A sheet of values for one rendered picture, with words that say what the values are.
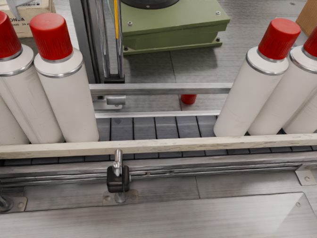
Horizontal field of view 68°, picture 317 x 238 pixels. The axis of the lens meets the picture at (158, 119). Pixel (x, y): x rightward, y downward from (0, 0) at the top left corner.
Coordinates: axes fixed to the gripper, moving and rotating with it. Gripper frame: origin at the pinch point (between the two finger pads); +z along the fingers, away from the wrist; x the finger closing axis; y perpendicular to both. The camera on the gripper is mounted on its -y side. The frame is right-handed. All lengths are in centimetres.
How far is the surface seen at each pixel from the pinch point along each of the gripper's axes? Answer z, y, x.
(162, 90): -8, 25, -43
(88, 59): -6.2, 15.4, -32.2
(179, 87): -8, 28, -44
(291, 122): -4, 47, -50
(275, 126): -5, 42, -52
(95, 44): -9.3, 16.9, -32.5
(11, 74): -15.6, 7.7, -45.8
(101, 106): 4.8, 16.4, -33.6
